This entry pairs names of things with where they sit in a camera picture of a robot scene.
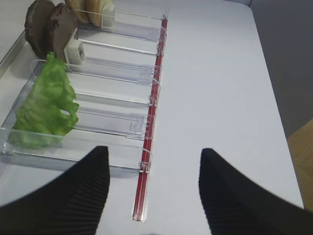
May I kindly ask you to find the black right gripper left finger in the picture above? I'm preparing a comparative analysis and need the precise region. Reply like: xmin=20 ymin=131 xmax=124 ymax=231
xmin=0 ymin=146 xmax=110 ymax=235

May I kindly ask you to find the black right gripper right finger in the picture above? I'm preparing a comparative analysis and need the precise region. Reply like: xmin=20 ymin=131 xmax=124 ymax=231
xmin=199 ymin=148 xmax=313 ymax=235

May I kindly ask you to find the green lettuce leaf in rack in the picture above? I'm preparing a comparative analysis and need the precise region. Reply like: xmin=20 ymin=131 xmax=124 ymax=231
xmin=8 ymin=52 xmax=79 ymax=149

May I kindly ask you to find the right brown meat patty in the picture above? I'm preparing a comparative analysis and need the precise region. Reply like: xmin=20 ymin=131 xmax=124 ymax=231
xmin=46 ymin=3 xmax=78 ymax=62

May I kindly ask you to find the brown meat patty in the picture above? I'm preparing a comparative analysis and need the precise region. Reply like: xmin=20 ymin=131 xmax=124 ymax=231
xmin=46 ymin=3 xmax=78 ymax=62
xmin=24 ymin=0 xmax=55 ymax=59

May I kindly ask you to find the left brown meat patty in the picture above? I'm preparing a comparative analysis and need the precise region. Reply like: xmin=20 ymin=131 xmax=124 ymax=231
xmin=24 ymin=0 xmax=55 ymax=59

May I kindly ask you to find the clear acrylic right food rack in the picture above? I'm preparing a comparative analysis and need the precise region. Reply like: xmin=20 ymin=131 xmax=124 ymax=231
xmin=0 ymin=0 xmax=169 ymax=172

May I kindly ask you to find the white pusher block behind buns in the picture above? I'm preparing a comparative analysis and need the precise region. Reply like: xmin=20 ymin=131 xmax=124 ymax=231
xmin=101 ymin=0 xmax=115 ymax=28

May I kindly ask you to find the left burger bun half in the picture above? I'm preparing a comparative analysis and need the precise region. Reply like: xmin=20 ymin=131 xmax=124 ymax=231
xmin=65 ymin=0 xmax=90 ymax=24

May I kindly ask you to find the burger bun half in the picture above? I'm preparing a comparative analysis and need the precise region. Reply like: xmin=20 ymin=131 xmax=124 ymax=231
xmin=65 ymin=0 xmax=90 ymax=24
xmin=85 ymin=0 xmax=112 ymax=27

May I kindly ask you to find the right burger bun half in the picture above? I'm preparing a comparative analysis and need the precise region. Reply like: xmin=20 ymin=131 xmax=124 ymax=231
xmin=85 ymin=0 xmax=112 ymax=27

